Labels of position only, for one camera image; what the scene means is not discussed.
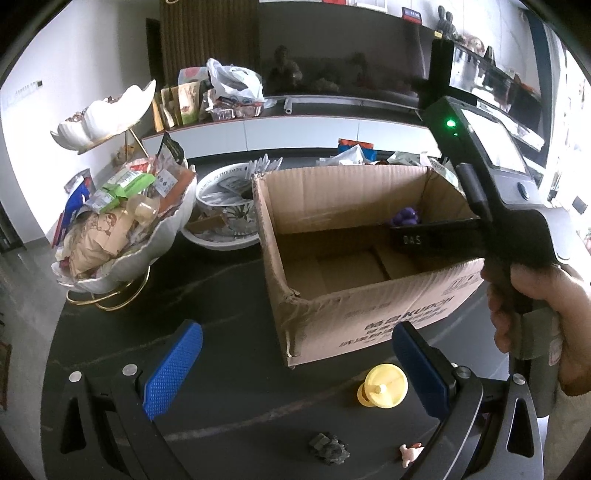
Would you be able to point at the dark wall shelf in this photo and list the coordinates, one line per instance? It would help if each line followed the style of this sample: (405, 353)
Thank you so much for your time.
(503, 78)

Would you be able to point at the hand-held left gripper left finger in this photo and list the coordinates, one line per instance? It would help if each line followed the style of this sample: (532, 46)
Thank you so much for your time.
(173, 369)

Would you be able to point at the yellow plastic cup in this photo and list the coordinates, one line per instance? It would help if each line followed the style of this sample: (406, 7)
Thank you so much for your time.
(385, 385)

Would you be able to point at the person's right forearm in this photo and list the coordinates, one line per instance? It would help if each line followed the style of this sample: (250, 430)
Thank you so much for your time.
(572, 438)

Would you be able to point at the brown paper snack packet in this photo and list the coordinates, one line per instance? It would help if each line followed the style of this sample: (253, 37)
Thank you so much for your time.
(92, 244)

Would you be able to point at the dark figurine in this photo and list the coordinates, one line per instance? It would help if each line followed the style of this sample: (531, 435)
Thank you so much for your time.
(447, 23)

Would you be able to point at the person's right hand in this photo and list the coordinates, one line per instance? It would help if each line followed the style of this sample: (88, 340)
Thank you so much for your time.
(572, 323)

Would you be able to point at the brown plush toy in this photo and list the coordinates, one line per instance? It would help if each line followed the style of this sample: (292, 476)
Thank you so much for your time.
(474, 45)

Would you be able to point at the green snack packet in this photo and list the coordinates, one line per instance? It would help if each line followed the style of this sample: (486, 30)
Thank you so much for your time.
(122, 184)

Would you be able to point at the red blue small box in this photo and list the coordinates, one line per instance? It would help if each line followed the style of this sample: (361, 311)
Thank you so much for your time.
(412, 14)

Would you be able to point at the dark grey gear toy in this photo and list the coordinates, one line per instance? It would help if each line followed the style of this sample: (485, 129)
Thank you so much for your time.
(328, 447)

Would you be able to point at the orange snack packet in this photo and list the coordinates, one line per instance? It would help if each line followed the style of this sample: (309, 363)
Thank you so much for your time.
(173, 180)

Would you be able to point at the crumpled white plastic bag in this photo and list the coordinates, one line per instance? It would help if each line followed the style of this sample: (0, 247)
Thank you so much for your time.
(346, 157)

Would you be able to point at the small pink figurine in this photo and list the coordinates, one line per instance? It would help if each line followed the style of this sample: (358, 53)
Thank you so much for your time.
(411, 452)

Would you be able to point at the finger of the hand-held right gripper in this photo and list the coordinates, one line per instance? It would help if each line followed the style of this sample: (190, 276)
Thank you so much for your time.
(434, 240)

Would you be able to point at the white round basket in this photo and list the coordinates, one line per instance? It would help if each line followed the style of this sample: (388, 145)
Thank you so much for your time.
(217, 184)

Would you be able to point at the large dark television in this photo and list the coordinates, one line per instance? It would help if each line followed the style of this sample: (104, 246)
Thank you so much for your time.
(341, 50)

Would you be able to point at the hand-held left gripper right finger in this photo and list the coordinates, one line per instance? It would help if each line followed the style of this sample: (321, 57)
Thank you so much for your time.
(422, 369)

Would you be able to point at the red blue snack packet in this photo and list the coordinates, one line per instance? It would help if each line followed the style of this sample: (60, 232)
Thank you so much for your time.
(358, 144)

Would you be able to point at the black tower speaker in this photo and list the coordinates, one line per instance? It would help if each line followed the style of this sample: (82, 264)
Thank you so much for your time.
(441, 69)

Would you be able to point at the green brown snack pouch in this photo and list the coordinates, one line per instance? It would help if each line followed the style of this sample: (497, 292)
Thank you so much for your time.
(190, 104)

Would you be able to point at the white pipe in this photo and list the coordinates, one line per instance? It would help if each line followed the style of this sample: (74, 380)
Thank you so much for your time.
(323, 102)

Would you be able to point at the pale jelly cup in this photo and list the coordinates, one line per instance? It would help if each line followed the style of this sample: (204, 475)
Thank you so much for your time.
(141, 210)

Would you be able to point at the packaged food tray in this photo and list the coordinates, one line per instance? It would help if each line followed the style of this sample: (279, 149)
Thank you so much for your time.
(233, 110)

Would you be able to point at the purple toy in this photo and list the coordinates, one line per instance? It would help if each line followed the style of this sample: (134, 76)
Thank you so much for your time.
(406, 216)

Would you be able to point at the dark marble desktop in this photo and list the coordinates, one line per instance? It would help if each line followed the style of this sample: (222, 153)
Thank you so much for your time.
(231, 300)

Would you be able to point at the white shell tiered snack stand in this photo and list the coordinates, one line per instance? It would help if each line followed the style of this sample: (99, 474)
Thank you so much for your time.
(152, 235)

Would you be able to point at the white television cabinet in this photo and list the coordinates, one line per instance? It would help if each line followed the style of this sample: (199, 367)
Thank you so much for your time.
(286, 131)

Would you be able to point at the brown cardboard box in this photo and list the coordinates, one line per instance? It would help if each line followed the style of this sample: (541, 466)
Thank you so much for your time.
(369, 300)

